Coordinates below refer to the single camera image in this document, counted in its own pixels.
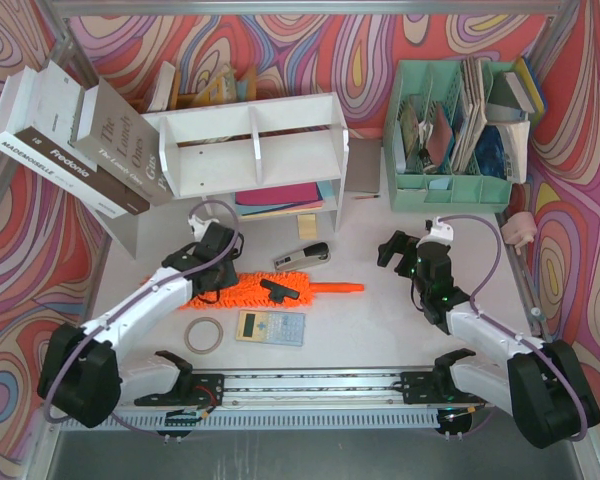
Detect orange chenille duster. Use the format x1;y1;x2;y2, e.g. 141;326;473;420
180;271;365;310

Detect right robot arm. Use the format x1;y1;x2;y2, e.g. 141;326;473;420
377;231;600;448

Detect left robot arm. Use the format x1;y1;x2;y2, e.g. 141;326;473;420
37;221;244;428

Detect white wooden bookshelf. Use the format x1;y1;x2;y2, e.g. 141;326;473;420
144;93;349;228

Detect grey black stapler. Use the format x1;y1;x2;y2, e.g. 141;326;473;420
273;242;331;272

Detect stack of coloured paper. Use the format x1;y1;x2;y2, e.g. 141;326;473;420
233;181;334;218

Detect roll of tape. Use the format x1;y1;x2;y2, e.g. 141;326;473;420
183;317;224;355

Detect yellow sticky note pad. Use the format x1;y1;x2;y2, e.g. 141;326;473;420
297;214;318;240

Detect grey notebook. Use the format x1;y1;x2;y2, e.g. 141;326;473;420
345;138;381;194

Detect pink piggy figurine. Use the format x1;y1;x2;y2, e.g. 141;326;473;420
501;211;537;255

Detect yellow grey calculator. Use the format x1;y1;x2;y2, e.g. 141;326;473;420
236;310;305;347

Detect grey Lonely Ones book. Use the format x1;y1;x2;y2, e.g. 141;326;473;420
73;79;173;206

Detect mint green desk organizer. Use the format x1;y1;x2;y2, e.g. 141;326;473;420
382;58;512;213

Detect books in organizer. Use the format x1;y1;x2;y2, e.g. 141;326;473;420
385;57;547;184

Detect books behind shelf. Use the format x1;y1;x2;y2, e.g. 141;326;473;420
131;61;257;113

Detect large white brown book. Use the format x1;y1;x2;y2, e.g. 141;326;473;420
0;62;150;218

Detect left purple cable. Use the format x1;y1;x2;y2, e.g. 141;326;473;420
42;199;243;441

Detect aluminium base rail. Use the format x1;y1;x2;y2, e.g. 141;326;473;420
116;369;485;436

